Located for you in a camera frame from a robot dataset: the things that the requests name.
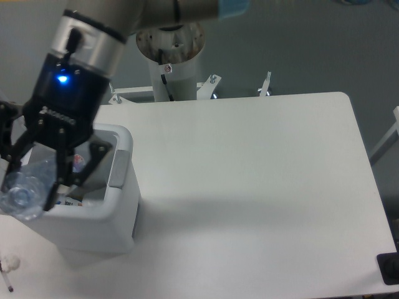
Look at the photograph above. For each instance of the trash inside bin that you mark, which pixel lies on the trash inside bin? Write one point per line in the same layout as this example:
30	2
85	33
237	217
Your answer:
76	197

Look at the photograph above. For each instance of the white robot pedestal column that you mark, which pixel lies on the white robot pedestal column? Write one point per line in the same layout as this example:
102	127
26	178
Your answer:
172	52

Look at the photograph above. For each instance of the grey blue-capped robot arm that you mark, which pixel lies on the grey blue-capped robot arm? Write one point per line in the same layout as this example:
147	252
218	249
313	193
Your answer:
93	34

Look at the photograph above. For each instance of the white crumpled tissue ball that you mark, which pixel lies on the white crumpled tissue ball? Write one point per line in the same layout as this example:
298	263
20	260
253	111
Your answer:
10	263

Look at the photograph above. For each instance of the black device at table edge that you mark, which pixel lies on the black device at table edge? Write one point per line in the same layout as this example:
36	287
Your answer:
388	264

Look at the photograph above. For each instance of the clear plastic water bottle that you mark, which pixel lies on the clear plastic water bottle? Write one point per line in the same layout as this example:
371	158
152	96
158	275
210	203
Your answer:
26	189

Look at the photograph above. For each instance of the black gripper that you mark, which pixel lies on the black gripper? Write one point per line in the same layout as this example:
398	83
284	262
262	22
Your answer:
68	97

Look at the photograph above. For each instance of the white pen black tip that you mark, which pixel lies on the white pen black tip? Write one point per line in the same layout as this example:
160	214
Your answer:
6	279

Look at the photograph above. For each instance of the white pedestal base frame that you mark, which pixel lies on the white pedestal base frame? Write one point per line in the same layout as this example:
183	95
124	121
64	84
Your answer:
167	91

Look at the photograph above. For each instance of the white frame at right edge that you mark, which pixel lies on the white frame at right edge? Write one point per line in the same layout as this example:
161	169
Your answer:
386	141

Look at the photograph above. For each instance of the white trash can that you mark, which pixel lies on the white trash can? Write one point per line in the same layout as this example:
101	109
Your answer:
106	221

